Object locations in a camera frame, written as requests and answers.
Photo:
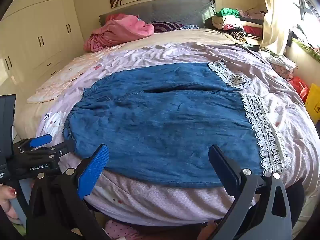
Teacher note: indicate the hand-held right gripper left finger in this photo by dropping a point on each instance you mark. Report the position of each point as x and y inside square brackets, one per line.
[91, 175]

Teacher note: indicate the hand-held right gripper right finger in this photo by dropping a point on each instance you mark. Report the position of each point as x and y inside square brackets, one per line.
[221, 165]

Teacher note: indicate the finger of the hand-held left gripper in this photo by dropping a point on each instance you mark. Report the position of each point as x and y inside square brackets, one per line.
[40, 140]
[61, 151]

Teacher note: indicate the blue denim pants lace hem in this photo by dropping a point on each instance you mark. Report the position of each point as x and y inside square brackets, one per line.
[162, 120]

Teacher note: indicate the person's left hand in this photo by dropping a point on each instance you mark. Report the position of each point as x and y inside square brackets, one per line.
[7, 197]

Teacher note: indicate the pink dotted cloth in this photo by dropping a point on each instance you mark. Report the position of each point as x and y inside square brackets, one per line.
[117, 230]

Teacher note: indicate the pink cartoon print quilt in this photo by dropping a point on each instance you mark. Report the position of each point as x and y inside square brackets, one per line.
[150, 200]

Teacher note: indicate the cream wardrobe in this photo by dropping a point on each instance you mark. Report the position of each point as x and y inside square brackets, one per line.
[37, 30]

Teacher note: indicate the floral fabric bag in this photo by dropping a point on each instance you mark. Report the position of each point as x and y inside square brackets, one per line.
[283, 73]

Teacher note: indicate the red plastic bag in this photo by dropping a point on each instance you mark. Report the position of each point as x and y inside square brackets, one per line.
[300, 86]

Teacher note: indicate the yellow paper bag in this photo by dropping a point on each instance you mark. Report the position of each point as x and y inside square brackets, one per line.
[313, 102]

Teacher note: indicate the white cloth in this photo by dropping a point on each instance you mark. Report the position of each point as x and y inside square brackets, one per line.
[280, 61]

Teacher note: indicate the pink fleece blanket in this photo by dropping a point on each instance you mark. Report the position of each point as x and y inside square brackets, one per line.
[117, 32]

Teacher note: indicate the bed with beige sheet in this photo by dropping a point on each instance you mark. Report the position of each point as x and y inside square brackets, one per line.
[175, 36]

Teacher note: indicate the blue floral cloth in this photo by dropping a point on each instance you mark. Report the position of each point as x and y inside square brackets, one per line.
[190, 26]

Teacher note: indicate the pile of folded clothes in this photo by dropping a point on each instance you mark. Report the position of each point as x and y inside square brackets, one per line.
[232, 22]

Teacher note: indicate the green trimmed cushion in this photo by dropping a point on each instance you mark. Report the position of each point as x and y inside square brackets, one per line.
[307, 48]

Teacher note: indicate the purple striped cloth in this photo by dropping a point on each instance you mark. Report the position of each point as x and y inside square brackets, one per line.
[167, 26]

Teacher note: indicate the heap of mixed clothes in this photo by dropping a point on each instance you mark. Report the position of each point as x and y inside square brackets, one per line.
[300, 33]

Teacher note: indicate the cream curtain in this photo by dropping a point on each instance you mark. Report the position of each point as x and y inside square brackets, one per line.
[277, 17]

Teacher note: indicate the grey padded headboard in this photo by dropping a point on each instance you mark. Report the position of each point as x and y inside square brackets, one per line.
[162, 12]

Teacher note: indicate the window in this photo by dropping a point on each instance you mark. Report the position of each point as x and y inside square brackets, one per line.
[308, 5]

